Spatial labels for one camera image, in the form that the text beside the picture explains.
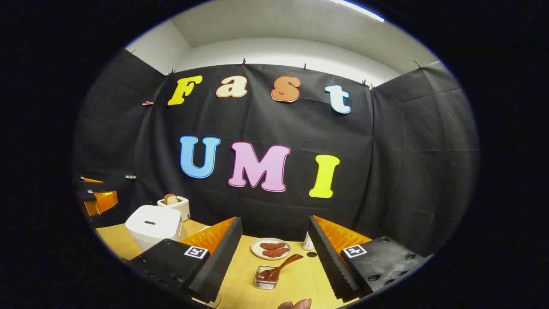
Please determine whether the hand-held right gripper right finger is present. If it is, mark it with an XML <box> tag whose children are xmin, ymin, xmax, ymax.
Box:
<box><xmin>308</xmin><ymin>215</ymin><xmax>434</xmax><ymax>303</ymax></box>

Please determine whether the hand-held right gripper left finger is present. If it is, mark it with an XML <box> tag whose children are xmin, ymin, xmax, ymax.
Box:
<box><xmin>128</xmin><ymin>217</ymin><xmax>243</xmax><ymax>303</ymax></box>

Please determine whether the brown wooden spoon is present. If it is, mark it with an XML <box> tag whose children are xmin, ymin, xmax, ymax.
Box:
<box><xmin>257</xmin><ymin>254</ymin><xmax>304</xmax><ymax>282</ymax></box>

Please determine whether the wire metal chopstick holder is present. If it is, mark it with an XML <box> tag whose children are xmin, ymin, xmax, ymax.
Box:
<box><xmin>254</xmin><ymin>265</ymin><xmax>280</xmax><ymax>291</ymax></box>

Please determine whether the white rice cooker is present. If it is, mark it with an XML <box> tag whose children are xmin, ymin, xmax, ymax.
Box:
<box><xmin>125</xmin><ymin>205</ymin><xmax>186</xmax><ymax>251</ymax></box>

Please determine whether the white round plate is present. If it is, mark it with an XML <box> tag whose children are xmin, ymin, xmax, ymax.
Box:
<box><xmin>251</xmin><ymin>238</ymin><xmax>292</xmax><ymax>261</ymax></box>

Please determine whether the white toaster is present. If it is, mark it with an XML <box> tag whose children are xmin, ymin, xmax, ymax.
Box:
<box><xmin>157</xmin><ymin>194</ymin><xmax>190</xmax><ymax>222</ymax></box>

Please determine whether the black backdrop cloth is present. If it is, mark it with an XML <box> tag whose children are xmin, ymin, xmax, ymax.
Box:
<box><xmin>73</xmin><ymin>48</ymin><xmax>480</xmax><ymax>258</ymax></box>

